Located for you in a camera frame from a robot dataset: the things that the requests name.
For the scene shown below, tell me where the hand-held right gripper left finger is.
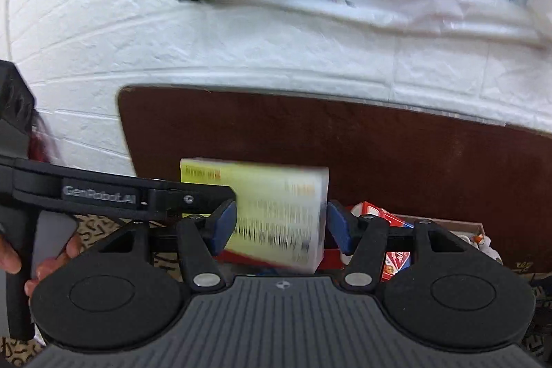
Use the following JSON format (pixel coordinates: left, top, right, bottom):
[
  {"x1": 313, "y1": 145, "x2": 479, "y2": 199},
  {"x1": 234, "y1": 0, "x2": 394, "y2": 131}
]
[{"x1": 88, "y1": 200, "x2": 237, "y2": 294}]

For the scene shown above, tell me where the red and white carton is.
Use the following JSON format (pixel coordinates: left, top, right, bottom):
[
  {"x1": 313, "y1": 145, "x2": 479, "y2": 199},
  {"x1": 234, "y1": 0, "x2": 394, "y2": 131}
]
[{"x1": 350, "y1": 201, "x2": 415, "y2": 229}]

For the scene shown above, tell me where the red and white packet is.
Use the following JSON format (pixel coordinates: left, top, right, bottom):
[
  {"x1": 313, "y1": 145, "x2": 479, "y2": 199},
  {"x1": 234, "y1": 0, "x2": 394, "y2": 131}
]
[{"x1": 381, "y1": 251, "x2": 411, "y2": 283}]

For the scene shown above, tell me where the white plastic bag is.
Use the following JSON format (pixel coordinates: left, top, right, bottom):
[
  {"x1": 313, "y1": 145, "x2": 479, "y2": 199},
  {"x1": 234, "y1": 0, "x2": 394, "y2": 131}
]
[{"x1": 216, "y1": 0, "x2": 552, "y2": 50}]

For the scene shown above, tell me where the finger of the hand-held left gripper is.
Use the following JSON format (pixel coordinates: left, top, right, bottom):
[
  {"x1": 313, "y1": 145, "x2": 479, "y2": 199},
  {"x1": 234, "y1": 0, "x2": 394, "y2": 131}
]
[{"x1": 144, "y1": 179, "x2": 237, "y2": 222}]

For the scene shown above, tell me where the person's left hand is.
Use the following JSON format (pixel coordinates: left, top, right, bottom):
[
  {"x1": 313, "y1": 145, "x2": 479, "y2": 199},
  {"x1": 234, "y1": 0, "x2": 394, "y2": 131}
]
[{"x1": 0, "y1": 233, "x2": 83, "y2": 298}]

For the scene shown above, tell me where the yellow and white carton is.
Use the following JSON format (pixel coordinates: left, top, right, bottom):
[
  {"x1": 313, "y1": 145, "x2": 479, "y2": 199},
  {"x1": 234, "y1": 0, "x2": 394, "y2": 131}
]
[{"x1": 180, "y1": 158, "x2": 330, "y2": 271}]

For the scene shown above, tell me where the letter printed blanket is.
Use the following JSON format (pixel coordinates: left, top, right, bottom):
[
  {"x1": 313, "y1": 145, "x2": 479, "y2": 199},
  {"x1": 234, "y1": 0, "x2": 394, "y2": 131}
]
[{"x1": 0, "y1": 214, "x2": 184, "y2": 368}]

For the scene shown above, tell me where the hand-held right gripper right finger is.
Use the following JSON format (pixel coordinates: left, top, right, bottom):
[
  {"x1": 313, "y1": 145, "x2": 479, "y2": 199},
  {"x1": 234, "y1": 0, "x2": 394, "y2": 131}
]
[{"x1": 326, "y1": 200, "x2": 472, "y2": 294}]

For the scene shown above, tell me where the red flat box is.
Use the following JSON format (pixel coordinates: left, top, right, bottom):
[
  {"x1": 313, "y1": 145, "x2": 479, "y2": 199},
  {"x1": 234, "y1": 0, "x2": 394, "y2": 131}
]
[{"x1": 215, "y1": 248, "x2": 346, "y2": 273}]

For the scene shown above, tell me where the white crumpled wrapper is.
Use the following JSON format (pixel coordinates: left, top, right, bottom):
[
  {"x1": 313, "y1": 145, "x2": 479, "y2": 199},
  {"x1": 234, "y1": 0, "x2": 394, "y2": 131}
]
[{"x1": 465, "y1": 233, "x2": 502, "y2": 263}]

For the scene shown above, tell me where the brown wooden headboard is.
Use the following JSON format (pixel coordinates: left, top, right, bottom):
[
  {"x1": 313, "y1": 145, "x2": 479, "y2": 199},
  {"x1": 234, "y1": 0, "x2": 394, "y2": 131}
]
[{"x1": 117, "y1": 86, "x2": 552, "y2": 267}]

